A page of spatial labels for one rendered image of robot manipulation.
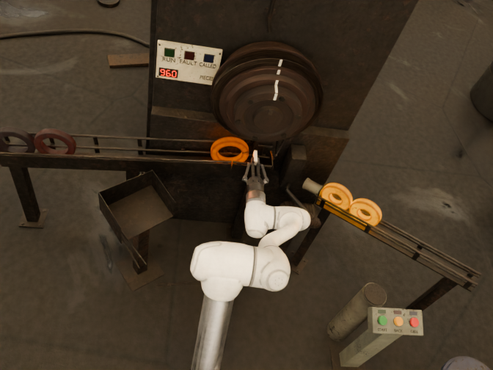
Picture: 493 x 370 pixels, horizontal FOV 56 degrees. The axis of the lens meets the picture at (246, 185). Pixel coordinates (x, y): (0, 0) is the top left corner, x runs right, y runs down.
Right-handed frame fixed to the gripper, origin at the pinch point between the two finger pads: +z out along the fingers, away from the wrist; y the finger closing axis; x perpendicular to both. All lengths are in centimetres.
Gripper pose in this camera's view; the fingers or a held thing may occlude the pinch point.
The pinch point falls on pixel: (254, 157)
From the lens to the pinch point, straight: 224.5
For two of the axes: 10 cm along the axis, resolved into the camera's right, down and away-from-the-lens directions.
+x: 2.0, -5.1, -8.3
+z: 0.0, -8.5, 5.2
